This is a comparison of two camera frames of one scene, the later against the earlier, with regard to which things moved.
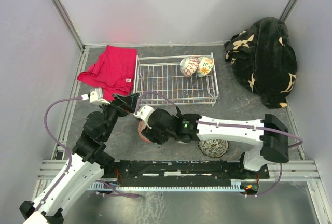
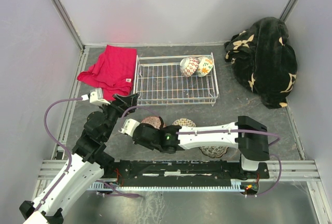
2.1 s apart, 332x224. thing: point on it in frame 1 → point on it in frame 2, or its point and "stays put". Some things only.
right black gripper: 151,133 → 142,125
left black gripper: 124,104 stays put
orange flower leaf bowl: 205,66 stays put
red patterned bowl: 213,148 stays put
